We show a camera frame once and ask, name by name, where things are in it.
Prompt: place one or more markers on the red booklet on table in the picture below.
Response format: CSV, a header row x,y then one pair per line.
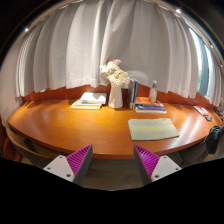
x,y
201,110

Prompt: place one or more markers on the window with frame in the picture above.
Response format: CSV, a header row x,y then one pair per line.
x,y
205,66

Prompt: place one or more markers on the orange flat book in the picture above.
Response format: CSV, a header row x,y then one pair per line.
x,y
147,101

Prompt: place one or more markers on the white ceramic vase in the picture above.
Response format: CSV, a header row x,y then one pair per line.
x,y
115,98

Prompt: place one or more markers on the white curtain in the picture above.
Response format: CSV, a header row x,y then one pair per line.
x,y
67,49

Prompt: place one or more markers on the yellow flat book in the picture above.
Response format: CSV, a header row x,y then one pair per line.
x,y
80,105

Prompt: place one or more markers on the clear plastic bottle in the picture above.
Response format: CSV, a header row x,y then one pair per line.
x,y
153,92

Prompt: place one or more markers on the small black device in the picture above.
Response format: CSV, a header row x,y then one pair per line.
x,y
208,118

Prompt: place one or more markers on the dark chair with jacket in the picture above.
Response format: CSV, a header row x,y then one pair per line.
x,y
211,148

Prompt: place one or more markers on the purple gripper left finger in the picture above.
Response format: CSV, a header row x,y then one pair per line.
x,y
72,167

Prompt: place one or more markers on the white flower bouquet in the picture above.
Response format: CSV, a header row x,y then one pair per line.
x,y
114,74

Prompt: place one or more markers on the blue flat book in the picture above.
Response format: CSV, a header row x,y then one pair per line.
x,y
147,109

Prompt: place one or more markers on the dark chair at left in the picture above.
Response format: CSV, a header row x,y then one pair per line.
x,y
38,155

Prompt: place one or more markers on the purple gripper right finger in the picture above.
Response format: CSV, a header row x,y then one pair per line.
x,y
153,167

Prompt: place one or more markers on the upright dark books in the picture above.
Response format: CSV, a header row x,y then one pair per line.
x,y
132,92

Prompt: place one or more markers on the light green folded towel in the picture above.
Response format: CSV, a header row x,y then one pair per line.
x,y
152,129

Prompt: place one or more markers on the white book on stack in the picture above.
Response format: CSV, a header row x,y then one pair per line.
x,y
93,98

